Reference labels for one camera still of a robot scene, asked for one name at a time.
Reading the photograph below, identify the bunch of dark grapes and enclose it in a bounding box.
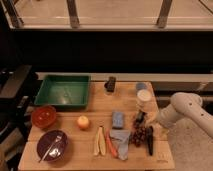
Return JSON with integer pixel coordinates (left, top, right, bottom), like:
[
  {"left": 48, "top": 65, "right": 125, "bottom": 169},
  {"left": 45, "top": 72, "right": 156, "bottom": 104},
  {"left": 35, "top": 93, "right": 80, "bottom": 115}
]
[{"left": 131, "top": 117, "right": 146, "bottom": 147}]

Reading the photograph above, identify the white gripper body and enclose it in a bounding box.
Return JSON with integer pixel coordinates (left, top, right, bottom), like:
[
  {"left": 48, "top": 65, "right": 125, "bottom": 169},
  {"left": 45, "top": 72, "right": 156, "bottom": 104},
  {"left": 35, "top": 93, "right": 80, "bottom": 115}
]
[{"left": 147, "top": 105, "right": 177, "bottom": 129}]

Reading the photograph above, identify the small black box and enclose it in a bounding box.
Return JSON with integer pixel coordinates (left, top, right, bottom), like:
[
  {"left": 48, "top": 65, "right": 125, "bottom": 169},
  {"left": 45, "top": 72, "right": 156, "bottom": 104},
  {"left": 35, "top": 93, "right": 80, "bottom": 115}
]
[{"left": 104, "top": 77, "right": 116, "bottom": 92}]

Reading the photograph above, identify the green plastic tray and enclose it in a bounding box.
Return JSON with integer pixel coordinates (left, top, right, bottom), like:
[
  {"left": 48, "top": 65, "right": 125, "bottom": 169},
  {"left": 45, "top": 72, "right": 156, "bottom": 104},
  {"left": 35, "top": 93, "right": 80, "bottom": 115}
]
[{"left": 34, "top": 75, "right": 91, "bottom": 109}]

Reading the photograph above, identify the orange carrot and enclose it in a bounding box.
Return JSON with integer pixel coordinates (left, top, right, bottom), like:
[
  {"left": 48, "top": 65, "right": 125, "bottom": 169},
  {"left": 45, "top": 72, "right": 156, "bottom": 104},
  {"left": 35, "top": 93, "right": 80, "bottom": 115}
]
[{"left": 106, "top": 132, "right": 118, "bottom": 158}]

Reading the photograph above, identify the white paper cup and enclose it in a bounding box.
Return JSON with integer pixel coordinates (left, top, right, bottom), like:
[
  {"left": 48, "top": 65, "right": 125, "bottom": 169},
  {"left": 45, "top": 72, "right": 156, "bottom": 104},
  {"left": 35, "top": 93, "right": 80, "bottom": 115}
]
[{"left": 136, "top": 89, "right": 152, "bottom": 111}]

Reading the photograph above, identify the yellow apple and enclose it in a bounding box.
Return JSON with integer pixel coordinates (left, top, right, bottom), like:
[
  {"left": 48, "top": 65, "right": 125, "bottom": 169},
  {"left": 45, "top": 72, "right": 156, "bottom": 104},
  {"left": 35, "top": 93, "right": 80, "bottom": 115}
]
[{"left": 77, "top": 116, "right": 90, "bottom": 130}]

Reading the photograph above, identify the red bowl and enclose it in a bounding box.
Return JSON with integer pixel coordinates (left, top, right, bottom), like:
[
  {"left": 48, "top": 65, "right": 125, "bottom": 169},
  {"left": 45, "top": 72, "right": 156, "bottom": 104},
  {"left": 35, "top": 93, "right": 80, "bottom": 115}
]
[{"left": 31, "top": 105, "right": 57, "bottom": 129}]

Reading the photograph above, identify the grey cloth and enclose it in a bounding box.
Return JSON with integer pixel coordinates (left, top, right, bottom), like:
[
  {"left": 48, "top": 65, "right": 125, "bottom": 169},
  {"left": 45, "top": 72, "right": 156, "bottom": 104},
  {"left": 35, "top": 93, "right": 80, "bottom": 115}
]
[{"left": 109, "top": 129, "right": 131, "bottom": 160}]

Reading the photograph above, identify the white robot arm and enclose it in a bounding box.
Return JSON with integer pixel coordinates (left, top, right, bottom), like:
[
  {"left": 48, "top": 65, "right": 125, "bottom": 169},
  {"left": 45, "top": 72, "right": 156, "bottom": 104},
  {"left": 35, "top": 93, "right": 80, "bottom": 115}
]
[{"left": 148, "top": 92, "right": 213, "bottom": 138}]

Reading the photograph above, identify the dark purple bowl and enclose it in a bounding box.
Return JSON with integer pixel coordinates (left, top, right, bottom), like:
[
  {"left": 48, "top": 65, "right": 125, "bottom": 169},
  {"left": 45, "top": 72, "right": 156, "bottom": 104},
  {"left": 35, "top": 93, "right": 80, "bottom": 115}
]
[{"left": 36, "top": 130, "right": 68, "bottom": 162}]

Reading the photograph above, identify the blue sponge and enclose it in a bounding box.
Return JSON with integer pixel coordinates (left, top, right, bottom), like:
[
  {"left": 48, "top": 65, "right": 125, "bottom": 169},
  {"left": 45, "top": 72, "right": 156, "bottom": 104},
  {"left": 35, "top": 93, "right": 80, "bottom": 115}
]
[{"left": 112, "top": 111, "right": 124, "bottom": 129}]

